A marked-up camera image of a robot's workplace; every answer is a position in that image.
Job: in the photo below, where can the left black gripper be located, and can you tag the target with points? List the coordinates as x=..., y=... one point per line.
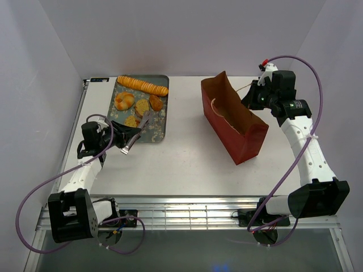
x=123, y=133

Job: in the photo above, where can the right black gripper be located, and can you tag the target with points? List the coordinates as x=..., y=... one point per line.
x=249, y=100

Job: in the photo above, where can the sliced bread piece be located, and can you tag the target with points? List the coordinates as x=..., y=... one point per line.
x=141, y=107
x=132, y=121

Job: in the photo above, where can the metal serving tongs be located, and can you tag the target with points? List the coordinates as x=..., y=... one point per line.
x=145, y=119

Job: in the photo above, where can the red paper bag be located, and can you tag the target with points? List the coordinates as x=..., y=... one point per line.
x=241, y=132

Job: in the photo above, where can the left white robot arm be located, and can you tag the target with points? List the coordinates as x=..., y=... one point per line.
x=73, y=214

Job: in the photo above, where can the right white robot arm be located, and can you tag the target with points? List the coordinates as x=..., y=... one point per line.
x=320, y=193

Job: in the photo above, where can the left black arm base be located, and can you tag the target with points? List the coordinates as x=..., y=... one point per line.
x=127, y=221

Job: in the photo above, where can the small brown bread roll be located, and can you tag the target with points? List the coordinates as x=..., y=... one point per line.
x=155, y=102

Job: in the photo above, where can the round striped bun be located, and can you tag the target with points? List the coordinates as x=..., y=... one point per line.
x=123, y=101

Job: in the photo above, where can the floral metal tray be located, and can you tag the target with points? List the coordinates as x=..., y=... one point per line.
x=155, y=129

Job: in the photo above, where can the long orange baguette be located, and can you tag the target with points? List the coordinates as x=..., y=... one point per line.
x=141, y=85

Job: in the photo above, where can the aluminium frame rail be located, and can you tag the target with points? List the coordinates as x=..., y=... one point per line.
x=187, y=213

